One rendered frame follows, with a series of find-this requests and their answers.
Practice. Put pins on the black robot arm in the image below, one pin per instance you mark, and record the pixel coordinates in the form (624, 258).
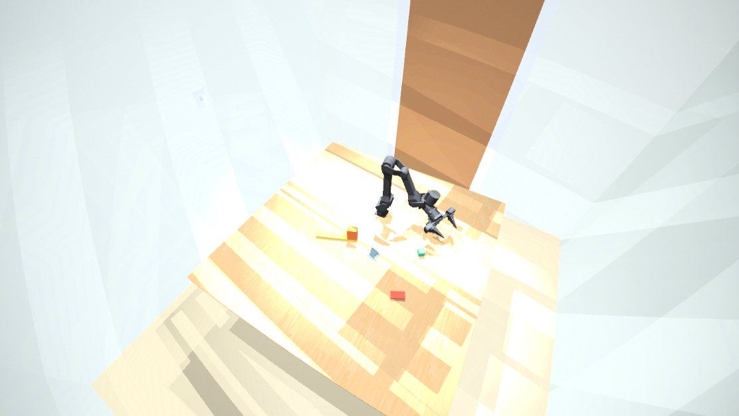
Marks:
(415, 198)

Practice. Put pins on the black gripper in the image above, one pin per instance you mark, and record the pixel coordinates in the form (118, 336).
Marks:
(436, 217)

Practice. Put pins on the yellow bar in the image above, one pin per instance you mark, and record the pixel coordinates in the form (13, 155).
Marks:
(352, 235)

